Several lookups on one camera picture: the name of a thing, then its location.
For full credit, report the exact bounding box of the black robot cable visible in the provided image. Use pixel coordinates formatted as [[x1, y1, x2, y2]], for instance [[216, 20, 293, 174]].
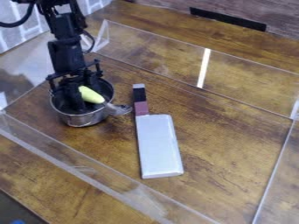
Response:
[[0, 0, 41, 29]]

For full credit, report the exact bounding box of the toy cleaver white blade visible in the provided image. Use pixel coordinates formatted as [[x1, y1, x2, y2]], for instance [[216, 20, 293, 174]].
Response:
[[133, 83, 185, 179]]

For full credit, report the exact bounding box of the yellow handled metal spoon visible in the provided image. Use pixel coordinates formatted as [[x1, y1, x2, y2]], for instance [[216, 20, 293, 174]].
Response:
[[79, 86, 133, 116]]

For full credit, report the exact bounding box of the clear acrylic enclosure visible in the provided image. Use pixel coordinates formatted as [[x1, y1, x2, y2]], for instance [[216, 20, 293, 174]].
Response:
[[0, 20, 299, 224]]

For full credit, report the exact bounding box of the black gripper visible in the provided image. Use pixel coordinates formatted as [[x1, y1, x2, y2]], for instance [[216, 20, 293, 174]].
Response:
[[47, 38, 103, 112]]

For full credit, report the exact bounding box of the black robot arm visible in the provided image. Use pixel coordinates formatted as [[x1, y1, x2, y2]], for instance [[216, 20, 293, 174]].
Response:
[[0, 0, 103, 114]]

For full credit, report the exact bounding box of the black strip on wall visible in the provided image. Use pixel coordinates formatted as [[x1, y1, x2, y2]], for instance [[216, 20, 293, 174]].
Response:
[[190, 7, 268, 32]]

